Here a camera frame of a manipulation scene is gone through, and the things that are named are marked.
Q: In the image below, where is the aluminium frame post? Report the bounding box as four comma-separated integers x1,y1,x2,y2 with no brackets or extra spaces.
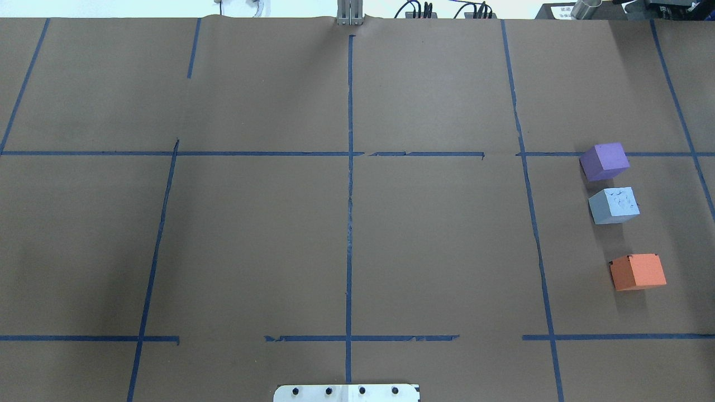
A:
336,0,364,26

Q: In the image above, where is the orange block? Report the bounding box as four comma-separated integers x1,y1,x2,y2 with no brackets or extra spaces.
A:
609,253,667,291

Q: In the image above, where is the light blue block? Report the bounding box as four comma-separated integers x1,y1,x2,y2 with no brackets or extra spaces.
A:
588,186,641,226

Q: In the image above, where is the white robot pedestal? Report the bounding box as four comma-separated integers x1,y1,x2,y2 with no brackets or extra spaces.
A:
273,384,421,401

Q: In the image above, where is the metal cup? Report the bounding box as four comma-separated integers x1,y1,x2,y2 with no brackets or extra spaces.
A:
570,0,603,20

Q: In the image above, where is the purple block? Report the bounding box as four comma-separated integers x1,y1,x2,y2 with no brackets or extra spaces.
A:
579,142,630,181

